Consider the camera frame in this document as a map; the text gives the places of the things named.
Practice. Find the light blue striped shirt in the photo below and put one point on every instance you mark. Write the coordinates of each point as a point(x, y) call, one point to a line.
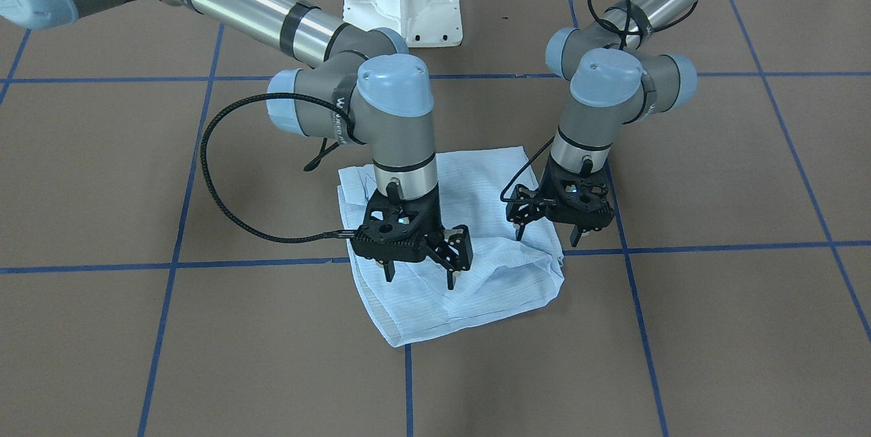
point(507, 276)

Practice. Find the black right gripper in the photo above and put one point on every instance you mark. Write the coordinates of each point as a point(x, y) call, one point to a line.
point(454, 244)

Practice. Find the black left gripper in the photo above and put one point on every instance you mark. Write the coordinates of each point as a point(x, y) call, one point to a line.
point(525, 207)

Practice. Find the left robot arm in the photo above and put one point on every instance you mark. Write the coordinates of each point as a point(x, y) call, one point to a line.
point(611, 84)

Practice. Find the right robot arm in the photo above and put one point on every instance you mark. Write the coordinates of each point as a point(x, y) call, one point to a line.
point(358, 87)

